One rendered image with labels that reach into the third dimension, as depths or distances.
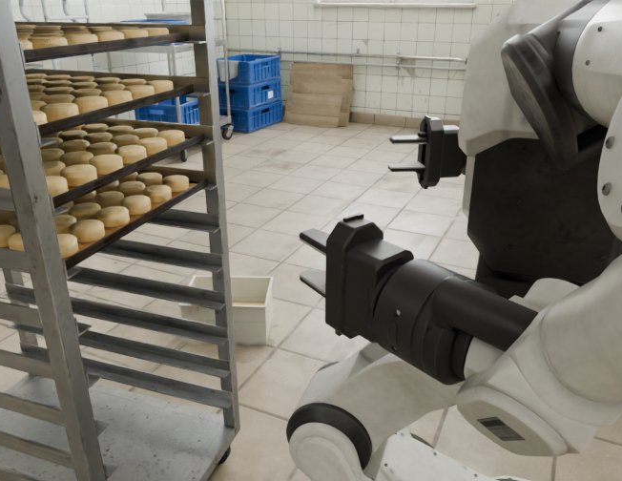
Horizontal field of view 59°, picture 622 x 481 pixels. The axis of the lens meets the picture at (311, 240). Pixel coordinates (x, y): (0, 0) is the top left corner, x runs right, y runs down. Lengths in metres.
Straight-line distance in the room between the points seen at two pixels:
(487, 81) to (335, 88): 4.68
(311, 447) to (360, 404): 0.10
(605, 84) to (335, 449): 0.69
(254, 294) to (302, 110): 3.43
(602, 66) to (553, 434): 0.21
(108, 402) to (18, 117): 1.00
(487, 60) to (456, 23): 4.50
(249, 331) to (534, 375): 1.64
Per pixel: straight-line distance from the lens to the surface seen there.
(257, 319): 1.91
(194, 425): 1.46
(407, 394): 0.86
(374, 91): 5.34
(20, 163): 0.74
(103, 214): 0.95
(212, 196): 1.14
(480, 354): 0.43
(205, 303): 1.24
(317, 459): 0.93
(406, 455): 1.02
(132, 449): 1.44
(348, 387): 0.88
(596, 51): 0.37
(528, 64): 0.45
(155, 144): 1.00
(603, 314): 0.28
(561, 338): 0.33
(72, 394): 0.88
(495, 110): 0.59
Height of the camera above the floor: 1.11
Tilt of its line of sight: 24 degrees down
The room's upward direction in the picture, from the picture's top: straight up
